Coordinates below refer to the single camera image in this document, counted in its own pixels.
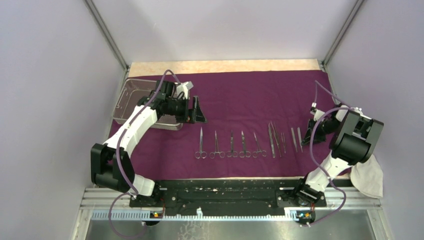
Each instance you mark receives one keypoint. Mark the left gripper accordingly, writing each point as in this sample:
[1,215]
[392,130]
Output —
[190,116]

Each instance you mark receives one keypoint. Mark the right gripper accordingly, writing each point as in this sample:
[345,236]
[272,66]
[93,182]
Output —
[307,139]

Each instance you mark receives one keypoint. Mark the thin scalpel handle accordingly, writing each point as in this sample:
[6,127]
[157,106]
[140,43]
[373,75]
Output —
[294,139]

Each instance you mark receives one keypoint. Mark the short metal tweezers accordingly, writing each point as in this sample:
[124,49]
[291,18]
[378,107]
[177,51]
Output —
[283,142]

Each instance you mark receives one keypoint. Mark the surgical forceps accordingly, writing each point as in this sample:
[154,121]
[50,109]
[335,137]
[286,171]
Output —
[200,154]

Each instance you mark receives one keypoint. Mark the metal spatula handle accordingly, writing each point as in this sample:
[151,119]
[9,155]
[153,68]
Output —
[271,141]

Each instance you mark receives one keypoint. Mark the surgical clamp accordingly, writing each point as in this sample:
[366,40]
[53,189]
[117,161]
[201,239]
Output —
[216,153]

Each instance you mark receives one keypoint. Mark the small metal scissors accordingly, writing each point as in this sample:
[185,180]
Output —
[232,153]

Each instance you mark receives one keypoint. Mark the small curved hemostat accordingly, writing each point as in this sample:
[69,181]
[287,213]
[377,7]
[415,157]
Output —
[259,152]

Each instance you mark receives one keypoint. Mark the maroon wrap cloth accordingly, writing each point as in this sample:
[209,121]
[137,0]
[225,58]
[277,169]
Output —
[239,101]

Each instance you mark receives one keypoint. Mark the surgical scissors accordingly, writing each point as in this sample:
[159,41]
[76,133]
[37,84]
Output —
[244,153]

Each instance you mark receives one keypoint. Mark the metal mesh instrument tray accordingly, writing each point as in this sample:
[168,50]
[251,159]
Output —
[133,90]

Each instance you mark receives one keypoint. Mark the long metal tweezers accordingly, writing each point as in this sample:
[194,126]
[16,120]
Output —
[277,141]

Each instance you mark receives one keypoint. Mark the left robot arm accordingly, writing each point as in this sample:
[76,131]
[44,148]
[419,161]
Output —
[110,162]

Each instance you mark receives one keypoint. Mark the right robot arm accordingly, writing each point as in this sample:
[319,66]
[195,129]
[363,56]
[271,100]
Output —
[354,139]

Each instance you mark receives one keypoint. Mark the white crumpled cloth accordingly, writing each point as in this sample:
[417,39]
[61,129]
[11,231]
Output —
[368,178]

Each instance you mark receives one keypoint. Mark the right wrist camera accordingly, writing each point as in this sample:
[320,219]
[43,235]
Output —
[317,113]

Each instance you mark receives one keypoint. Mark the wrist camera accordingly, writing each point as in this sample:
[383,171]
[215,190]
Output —
[183,90]
[317,113]

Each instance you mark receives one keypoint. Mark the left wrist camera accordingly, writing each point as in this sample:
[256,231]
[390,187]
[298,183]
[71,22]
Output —
[183,90]

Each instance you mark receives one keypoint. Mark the grey cable duct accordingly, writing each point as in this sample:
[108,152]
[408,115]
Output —
[148,215]

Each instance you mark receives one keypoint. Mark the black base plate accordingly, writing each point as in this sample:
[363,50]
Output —
[229,197]

